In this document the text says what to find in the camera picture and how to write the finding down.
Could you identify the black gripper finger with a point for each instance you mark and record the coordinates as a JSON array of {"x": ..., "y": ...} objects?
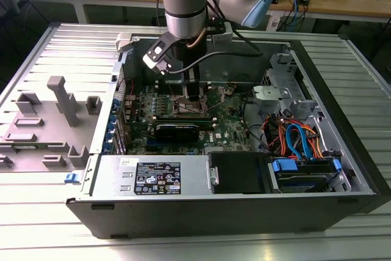
[{"x": 193, "y": 91}]

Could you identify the silver CPU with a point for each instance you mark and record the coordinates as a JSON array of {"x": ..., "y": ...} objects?
[{"x": 193, "y": 104}]

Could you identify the CPU socket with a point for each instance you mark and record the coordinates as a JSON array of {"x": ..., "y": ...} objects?
[{"x": 180, "y": 107}]

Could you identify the green Dell motherboard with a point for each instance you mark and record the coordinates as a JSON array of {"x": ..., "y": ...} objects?
[{"x": 226, "y": 120}]

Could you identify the black graphics card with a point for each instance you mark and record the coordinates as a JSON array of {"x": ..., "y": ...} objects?
[{"x": 177, "y": 134}]

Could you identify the grey corner fixture block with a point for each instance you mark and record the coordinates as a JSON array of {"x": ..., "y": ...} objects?
[{"x": 125, "y": 41}]

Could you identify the blue card retention clip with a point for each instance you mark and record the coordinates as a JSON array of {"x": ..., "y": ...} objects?
[
  {"x": 115, "y": 105},
  {"x": 110, "y": 132},
  {"x": 112, "y": 119},
  {"x": 107, "y": 145}
]

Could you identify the silver power supply unit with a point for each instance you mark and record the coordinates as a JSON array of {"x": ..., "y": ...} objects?
[{"x": 195, "y": 175}]

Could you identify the black plastic bay shroud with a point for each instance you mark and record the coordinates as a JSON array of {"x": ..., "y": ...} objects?
[{"x": 238, "y": 172}]

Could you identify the silver metal drive cage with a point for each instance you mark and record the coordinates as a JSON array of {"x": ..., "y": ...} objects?
[{"x": 293, "y": 96}]

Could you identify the hard disk in blue carrier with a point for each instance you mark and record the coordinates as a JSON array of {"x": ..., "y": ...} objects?
[{"x": 285, "y": 165}]

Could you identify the black open PC case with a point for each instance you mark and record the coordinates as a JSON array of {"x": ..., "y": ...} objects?
[{"x": 214, "y": 215}]

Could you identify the small black box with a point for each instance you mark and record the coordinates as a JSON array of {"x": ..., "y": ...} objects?
[{"x": 304, "y": 0}]

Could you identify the grey plastic parts rack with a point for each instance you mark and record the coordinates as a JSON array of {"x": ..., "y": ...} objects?
[{"x": 46, "y": 138}]

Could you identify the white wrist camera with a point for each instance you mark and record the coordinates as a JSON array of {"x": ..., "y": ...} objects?
[{"x": 154, "y": 57}]

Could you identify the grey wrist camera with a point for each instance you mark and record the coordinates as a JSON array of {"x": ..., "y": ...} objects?
[{"x": 223, "y": 38}]

